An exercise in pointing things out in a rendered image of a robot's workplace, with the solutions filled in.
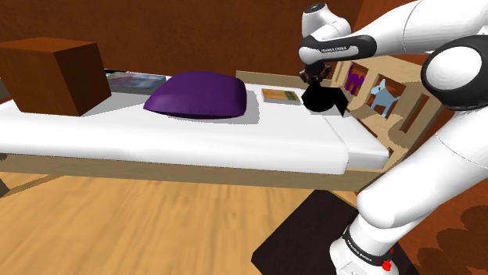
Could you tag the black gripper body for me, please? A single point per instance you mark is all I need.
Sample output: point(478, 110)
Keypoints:
point(324, 99)

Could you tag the blue-grey book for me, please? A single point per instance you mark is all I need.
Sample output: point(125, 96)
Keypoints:
point(133, 82)

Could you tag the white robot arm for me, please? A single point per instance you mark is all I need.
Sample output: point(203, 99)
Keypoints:
point(419, 171)

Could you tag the light blue dog figure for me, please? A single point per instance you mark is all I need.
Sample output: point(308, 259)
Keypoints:
point(381, 97)

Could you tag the brown box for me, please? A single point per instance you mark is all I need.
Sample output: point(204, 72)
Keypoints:
point(49, 76)

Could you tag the small tan book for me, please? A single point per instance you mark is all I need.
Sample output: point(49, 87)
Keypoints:
point(280, 95)

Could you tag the wooden bed with white mattress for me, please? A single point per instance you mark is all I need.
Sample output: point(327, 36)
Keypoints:
point(190, 141)

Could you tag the purple pillow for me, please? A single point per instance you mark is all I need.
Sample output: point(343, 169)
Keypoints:
point(198, 95)

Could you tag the dark robot stand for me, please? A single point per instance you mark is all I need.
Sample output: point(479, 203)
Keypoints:
point(301, 243)

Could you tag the purple cat figure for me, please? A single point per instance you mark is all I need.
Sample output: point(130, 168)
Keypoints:
point(353, 80)

